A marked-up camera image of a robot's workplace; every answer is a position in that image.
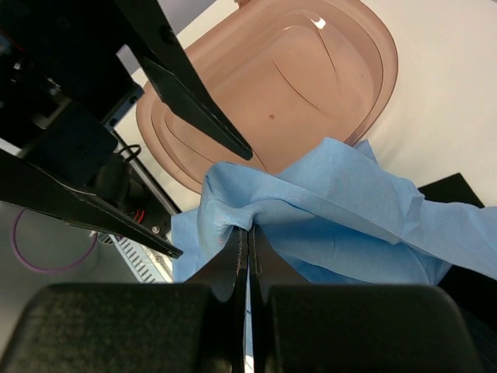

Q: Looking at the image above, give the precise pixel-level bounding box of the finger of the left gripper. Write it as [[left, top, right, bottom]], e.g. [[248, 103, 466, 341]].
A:
[[1, 151, 182, 259], [113, 1, 252, 160]]

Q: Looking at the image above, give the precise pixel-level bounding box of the black shirt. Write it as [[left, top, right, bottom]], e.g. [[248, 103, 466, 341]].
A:
[[418, 173, 484, 208]]

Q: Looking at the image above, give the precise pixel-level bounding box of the light blue shirt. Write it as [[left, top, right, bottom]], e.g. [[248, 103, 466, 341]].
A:
[[172, 138, 496, 285]]

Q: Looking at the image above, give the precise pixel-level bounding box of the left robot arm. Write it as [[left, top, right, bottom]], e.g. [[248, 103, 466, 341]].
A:
[[1, 1, 252, 259]]

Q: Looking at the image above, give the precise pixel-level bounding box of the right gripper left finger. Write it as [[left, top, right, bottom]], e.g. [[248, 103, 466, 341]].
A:
[[1, 228, 248, 372]]

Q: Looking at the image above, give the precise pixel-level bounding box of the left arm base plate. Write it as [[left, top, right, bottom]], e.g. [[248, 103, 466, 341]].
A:
[[129, 158, 180, 238]]

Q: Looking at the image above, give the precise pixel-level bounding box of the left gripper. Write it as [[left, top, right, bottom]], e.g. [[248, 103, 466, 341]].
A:
[[1, 1, 135, 183]]

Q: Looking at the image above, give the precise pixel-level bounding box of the light blue cable duct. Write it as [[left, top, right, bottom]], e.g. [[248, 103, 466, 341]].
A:
[[110, 235, 173, 284]]

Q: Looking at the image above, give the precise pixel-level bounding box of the pink translucent plastic basin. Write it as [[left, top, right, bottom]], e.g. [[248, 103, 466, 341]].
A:
[[135, 0, 399, 193]]

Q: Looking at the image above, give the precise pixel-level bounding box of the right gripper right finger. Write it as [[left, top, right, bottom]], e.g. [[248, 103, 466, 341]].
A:
[[248, 226, 496, 372]]

